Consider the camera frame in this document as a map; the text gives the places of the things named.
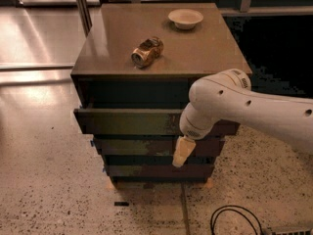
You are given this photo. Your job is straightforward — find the grey drawer cabinet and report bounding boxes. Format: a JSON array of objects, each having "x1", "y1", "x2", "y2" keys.
[{"x1": 71, "y1": 4, "x2": 250, "y2": 182}]

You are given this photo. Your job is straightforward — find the grey floor power strip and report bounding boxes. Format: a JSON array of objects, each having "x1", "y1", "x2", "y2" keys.
[{"x1": 263, "y1": 227, "x2": 313, "y2": 235}]

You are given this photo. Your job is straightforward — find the grey middle drawer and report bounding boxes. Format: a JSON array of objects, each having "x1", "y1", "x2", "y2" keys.
[{"x1": 93, "y1": 135, "x2": 225, "y2": 157}]

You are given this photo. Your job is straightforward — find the crushed golden can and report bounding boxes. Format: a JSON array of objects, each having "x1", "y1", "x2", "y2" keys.
[{"x1": 131, "y1": 36, "x2": 163, "y2": 69}]

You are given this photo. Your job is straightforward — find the grey bottom drawer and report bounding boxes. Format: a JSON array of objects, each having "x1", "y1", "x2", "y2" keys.
[{"x1": 106, "y1": 164, "x2": 214, "y2": 178}]

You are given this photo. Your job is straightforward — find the black floor cable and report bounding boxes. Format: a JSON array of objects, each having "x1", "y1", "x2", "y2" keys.
[{"x1": 209, "y1": 205, "x2": 264, "y2": 235}]

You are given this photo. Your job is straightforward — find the grey drawer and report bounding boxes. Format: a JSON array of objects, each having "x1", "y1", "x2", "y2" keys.
[
  {"x1": 106, "y1": 164, "x2": 214, "y2": 178},
  {"x1": 73, "y1": 107, "x2": 241, "y2": 137},
  {"x1": 93, "y1": 135, "x2": 225, "y2": 157}
]

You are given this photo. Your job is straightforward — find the black floor tape strip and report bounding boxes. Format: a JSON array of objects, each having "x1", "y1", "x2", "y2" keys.
[{"x1": 114, "y1": 202, "x2": 129, "y2": 207}]

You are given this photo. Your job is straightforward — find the grey top drawer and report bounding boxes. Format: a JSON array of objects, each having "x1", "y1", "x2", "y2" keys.
[{"x1": 73, "y1": 107, "x2": 241, "y2": 137}]

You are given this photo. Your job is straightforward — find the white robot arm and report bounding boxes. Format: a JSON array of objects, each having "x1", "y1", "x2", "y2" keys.
[{"x1": 172, "y1": 69, "x2": 313, "y2": 167}]

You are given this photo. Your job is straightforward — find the white ceramic bowl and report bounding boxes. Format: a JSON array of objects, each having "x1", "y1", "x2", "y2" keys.
[{"x1": 168, "y1": 9, "x2": 203, "y2": 30}]

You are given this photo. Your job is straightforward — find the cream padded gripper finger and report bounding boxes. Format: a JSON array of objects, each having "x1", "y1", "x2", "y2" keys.
[{"x1": 172, "y1": 136, "x2": 196, "y2": 167}]

